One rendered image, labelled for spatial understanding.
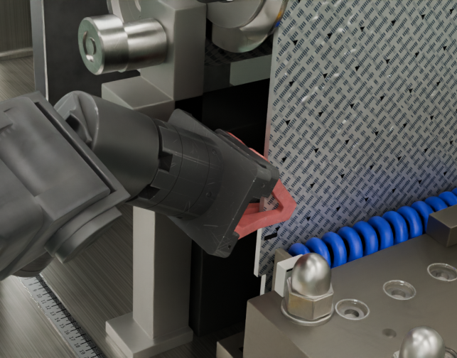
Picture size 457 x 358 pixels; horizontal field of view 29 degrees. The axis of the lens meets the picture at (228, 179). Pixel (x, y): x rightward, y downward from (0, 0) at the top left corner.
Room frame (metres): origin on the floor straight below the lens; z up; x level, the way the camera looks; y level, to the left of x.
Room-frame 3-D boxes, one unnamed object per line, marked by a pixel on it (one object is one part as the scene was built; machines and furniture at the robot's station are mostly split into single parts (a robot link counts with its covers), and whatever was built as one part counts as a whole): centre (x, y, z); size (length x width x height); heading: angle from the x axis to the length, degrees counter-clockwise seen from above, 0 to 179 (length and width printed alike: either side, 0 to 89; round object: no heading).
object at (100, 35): (0.58, 0.09, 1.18); 0.04 x 0.02 x 0.04; 36
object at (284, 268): (0.51, -0.05, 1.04); 0.02 x 0.01 x 0.02; 126
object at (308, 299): (0.49, -0.06, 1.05); 0.04 x 0.04 x 0.04
